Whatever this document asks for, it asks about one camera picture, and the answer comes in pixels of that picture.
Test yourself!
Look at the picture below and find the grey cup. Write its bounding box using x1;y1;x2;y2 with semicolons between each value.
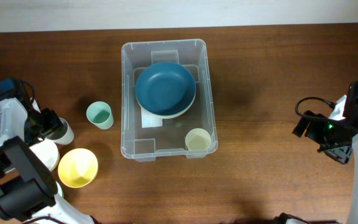
46;118;75;145

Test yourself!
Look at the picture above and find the beige bowl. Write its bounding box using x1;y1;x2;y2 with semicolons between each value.
137;97;195;119

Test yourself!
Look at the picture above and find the blue bowl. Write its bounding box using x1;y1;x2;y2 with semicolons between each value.
135;62;196;115

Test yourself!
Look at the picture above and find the cream cup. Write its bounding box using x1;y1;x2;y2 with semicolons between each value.
185;128;211;151

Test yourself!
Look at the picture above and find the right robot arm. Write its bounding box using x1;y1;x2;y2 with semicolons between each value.
293;81;358;223

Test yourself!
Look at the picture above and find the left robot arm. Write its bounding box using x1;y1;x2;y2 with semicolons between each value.
0;78;97;223

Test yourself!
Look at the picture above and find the white label in container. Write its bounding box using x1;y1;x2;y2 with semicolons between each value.
141;108;163;128

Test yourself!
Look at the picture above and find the clear plastic storage container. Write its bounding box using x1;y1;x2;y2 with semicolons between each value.
121;39;218;162

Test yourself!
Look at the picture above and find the white small bowl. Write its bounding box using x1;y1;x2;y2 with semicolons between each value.
30;139;60;171

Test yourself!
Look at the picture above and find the yellow small bowl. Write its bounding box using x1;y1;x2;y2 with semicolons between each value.
58;148;99;188

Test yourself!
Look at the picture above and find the mint green cup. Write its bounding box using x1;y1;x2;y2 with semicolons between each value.
86;101;114;129

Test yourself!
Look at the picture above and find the mint green small bowl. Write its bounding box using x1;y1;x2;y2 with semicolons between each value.
56;182;64;198

